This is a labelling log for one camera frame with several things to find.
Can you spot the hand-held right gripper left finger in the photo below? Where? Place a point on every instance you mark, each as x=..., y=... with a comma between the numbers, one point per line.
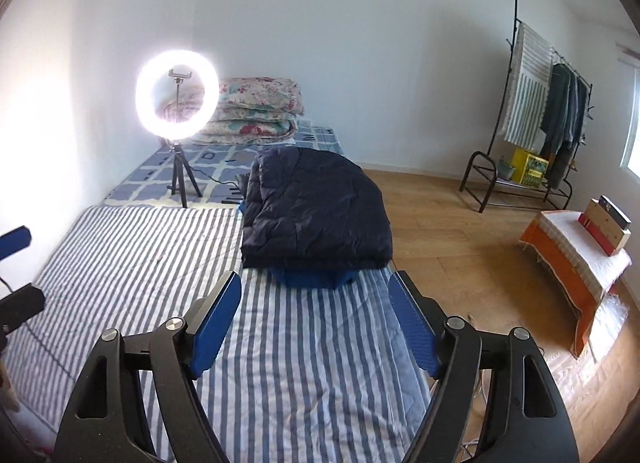
x=216, y=328

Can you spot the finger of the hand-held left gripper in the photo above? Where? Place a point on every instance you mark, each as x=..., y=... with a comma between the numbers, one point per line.
x=15, y=239
x=22, y=303

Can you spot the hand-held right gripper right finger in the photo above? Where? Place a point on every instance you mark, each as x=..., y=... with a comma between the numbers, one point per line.
x=415, y=328

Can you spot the navy puffer jacket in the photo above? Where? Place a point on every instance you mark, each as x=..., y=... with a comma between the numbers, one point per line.
x=315, y=208

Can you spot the black metal clothes rack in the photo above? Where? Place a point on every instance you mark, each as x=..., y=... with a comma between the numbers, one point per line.
x=480, y=178

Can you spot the dark hanging clothes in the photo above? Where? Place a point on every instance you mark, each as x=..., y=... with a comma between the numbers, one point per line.
x=562, y=118

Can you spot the blue white striped blanket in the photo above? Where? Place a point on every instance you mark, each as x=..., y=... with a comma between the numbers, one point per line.
x=150, y=263

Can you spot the orange cloth covered table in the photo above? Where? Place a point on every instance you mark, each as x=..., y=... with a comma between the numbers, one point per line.
x=560, y=253

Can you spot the blue checked bed sheet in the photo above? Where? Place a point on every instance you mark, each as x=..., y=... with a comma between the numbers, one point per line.
x=220, y=158

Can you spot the small green bucket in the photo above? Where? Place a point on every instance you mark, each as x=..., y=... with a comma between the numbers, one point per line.
x=507, y=169

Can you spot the yellow box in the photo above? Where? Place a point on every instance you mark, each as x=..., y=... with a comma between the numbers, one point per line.
x=530, y=168

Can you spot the folded floral quilt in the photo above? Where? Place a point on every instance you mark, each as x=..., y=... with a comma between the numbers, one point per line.
x=260, y=95
x=250, y=130

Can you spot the red box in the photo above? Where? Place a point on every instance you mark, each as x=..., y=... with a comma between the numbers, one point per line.
x=597, y=233

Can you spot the black box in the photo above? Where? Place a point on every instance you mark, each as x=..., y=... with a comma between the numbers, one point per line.
x=616, y=213

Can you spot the striped hanging cloth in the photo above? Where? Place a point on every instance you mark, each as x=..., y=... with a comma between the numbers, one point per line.
x=525, y=93

